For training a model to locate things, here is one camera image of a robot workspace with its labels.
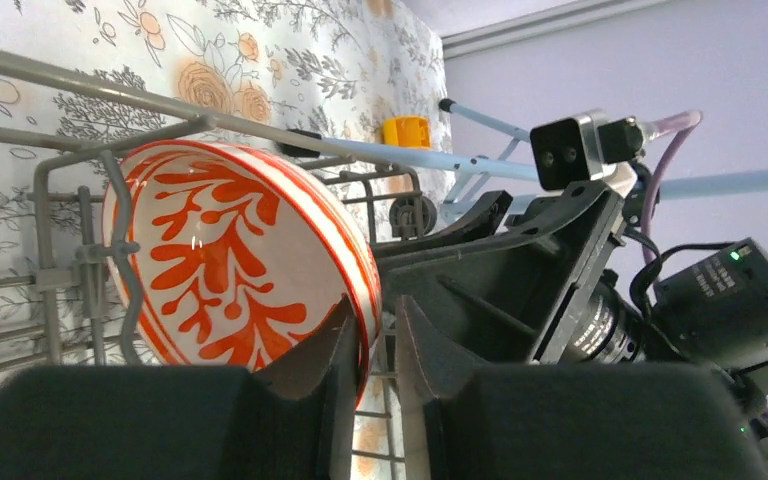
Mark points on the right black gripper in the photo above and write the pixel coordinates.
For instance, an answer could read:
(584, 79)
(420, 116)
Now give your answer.
(535, 292)

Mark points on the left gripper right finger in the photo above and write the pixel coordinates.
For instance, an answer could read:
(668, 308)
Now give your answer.
(465, 418)

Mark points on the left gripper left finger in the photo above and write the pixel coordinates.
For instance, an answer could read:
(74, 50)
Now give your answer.
(290, 420)

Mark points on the red white bowl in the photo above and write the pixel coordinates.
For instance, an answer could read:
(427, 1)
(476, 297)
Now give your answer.
(241, 255)

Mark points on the grey wire dish rack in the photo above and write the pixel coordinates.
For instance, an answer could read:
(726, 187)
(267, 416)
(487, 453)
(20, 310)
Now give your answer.
(80, 197)

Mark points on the orange butterfly toy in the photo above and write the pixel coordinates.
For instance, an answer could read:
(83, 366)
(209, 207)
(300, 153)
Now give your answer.
(407, 132)

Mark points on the blue music stand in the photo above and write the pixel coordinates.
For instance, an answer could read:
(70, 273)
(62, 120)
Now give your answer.
(663, 139)

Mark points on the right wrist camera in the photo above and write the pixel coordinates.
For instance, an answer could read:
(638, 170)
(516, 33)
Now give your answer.
(588, 147)

